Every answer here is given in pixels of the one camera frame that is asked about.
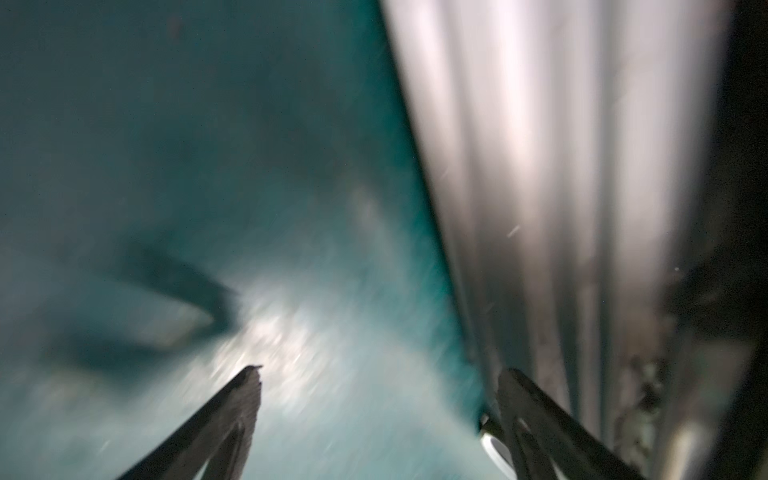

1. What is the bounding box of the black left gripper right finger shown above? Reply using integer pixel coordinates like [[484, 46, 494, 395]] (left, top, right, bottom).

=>
[[497, 369, 641, 479]]

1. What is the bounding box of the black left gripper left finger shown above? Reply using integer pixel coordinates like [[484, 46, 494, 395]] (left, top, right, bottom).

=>
[[121, 365, 262, 479]]

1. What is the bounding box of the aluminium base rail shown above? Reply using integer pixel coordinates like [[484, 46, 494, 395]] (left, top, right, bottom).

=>
[[382, 1, 767, 479]]

